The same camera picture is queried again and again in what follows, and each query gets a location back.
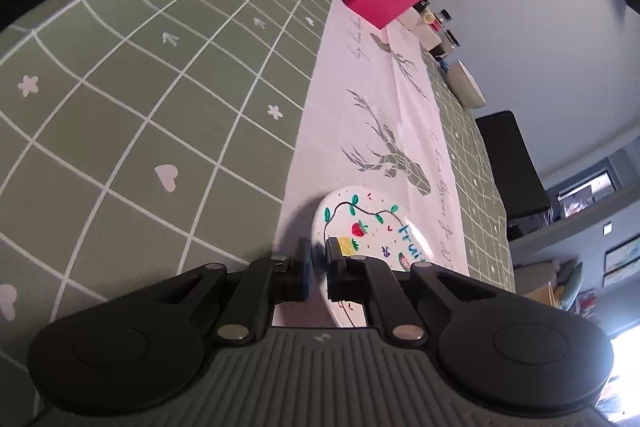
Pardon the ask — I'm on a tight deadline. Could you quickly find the white deer-printed table runner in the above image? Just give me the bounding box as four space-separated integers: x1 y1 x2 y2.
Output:
270 0 471 328

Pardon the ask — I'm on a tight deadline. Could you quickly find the white fruit-printed plate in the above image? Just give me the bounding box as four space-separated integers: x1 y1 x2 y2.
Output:
311 186 435 330

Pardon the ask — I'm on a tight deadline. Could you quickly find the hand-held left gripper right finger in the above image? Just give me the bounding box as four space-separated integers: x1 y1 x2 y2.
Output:
324 236 508 344

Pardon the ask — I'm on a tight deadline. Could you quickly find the white ceramic bowl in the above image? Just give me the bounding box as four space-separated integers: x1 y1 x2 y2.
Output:
445 60 486 108

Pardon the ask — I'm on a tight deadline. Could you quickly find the green checked tablecloth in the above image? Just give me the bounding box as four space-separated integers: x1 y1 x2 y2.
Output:
0 0 516 423

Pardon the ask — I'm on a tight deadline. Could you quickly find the framed wall picture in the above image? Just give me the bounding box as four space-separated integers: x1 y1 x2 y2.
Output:
602 237 640 289

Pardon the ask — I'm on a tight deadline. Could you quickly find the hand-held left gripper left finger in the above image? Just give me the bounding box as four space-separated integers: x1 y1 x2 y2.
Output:
115 237 315 343

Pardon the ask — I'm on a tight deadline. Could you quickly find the white box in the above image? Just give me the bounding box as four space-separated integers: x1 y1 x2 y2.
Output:
397 9 436 32
420 27 446 52

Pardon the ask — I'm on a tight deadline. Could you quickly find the clear glass jar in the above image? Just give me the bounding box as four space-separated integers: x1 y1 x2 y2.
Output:
440 29 461 58

